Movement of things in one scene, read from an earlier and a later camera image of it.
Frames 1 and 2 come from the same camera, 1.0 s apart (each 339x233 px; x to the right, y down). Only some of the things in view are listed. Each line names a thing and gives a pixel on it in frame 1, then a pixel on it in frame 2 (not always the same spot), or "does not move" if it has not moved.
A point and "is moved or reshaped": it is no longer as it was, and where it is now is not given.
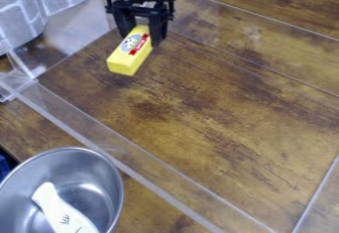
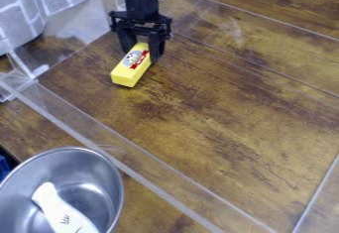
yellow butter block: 131,52 is moved or reshaped
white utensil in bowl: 64,217 does not move
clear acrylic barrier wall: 152,175 does not move
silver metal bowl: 84,179 does not move
